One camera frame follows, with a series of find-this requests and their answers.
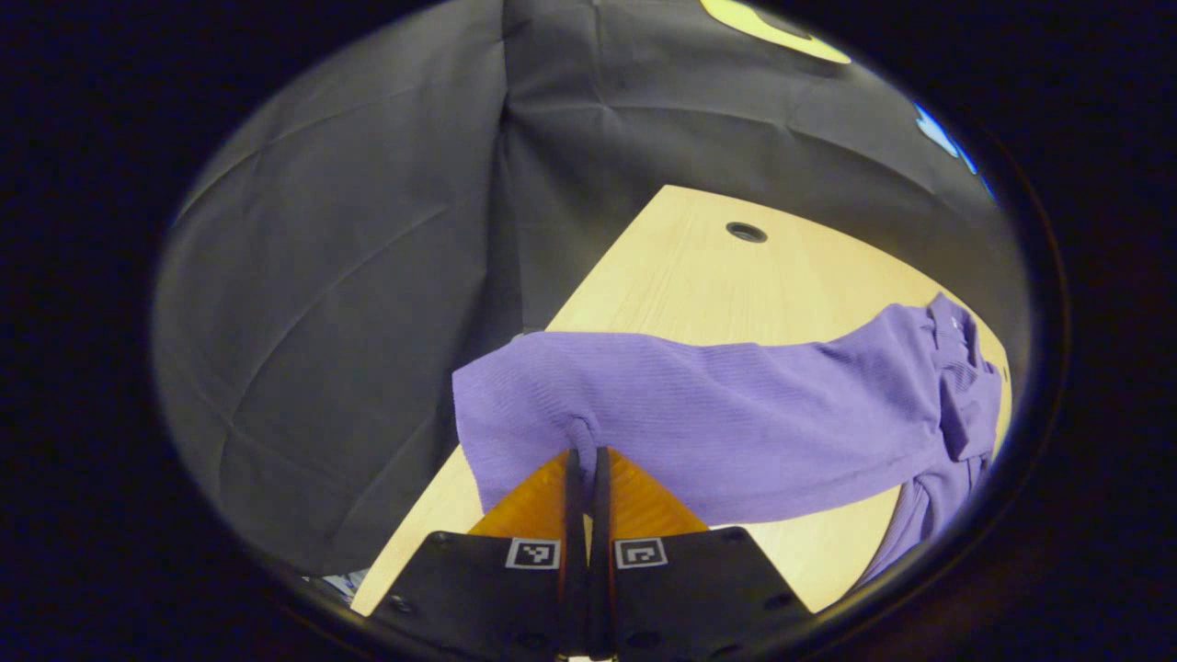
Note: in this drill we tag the black backdrop cloth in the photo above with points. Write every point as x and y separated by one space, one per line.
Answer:
322 322

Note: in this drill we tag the purple buttoned shirt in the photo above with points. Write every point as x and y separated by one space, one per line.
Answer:
717 414

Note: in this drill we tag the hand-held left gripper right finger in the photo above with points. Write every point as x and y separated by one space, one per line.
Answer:
602 552

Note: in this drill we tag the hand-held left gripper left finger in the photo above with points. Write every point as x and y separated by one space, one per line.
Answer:
575 552

